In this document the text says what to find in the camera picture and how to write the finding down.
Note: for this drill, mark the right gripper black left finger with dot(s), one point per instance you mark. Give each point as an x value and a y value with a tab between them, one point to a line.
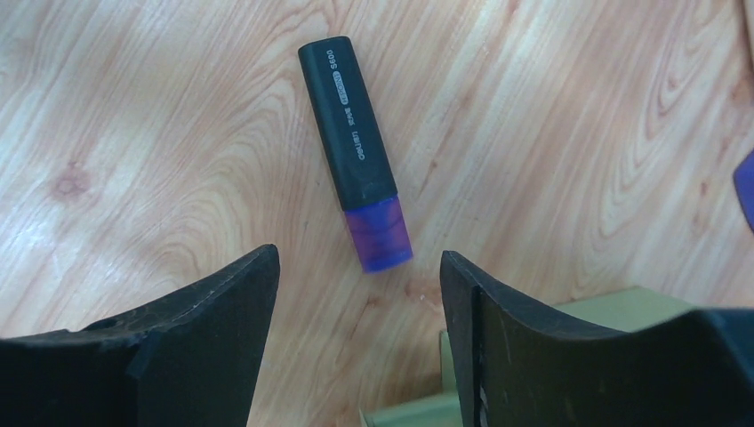
189	358

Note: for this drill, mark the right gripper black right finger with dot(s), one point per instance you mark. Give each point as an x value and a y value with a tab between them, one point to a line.
521	362

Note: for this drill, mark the green drawer cabinet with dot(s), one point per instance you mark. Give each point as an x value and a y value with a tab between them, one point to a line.
627	310

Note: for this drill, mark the purple capped black marker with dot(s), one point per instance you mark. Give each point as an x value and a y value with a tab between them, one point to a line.
355	152

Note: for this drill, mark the purple phone stand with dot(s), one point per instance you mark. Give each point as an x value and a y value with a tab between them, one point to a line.
743	185

